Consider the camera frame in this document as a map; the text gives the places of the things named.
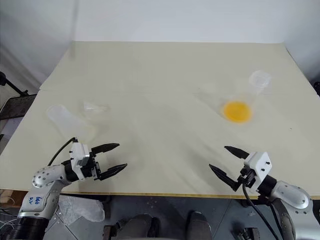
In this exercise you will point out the dark equipment at table side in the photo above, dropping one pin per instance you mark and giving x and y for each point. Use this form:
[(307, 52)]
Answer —
[(317, 88)]

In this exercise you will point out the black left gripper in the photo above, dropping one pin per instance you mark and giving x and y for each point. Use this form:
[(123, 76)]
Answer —
[(93, 167)]

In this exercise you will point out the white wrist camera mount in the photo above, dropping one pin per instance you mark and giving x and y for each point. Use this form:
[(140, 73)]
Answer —
[(78, 156), (260, 165)]

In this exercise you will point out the crumpled clear plastic bag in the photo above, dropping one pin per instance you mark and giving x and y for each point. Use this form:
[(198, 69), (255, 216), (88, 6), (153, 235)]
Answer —
[(80, 208)]

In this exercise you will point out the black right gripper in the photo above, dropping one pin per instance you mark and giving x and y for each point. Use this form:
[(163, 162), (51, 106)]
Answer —
[(247, 178)]

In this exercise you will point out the dark rounded shape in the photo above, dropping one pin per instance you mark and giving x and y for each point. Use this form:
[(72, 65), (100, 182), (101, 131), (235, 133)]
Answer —
[(200, 225)]

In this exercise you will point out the black mesh panel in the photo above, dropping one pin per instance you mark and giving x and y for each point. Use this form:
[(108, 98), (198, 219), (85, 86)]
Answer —
[(15, 106)]

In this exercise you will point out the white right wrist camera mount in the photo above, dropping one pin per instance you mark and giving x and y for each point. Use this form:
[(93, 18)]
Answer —
[(260, 165)]

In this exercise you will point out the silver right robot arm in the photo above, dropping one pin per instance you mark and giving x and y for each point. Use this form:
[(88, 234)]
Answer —
[(295, 195)]

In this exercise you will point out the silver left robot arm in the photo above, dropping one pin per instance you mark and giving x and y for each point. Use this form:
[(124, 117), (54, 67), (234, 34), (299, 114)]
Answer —
[(45, 175)]

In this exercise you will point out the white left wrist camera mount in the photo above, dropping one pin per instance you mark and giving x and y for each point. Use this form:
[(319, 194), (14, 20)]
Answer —
[(78, 156)]

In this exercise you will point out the clear plastic cup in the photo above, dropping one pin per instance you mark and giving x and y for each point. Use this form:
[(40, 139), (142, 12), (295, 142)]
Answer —
[(65, 120)]

